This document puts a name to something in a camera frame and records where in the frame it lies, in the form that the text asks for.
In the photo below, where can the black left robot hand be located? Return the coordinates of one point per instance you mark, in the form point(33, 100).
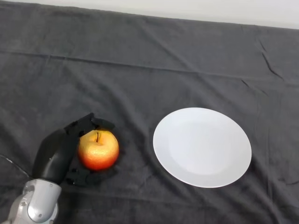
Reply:
point(56, 154)

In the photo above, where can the red yellow apple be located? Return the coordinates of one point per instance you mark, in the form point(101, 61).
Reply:
point(99, 151)

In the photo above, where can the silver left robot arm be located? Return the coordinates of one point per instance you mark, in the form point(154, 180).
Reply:
point(35, 203)

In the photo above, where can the white round plate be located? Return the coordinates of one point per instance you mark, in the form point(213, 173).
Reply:
point(202, 149)

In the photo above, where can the black cloth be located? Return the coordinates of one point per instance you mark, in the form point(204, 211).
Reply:
point(163, 70)

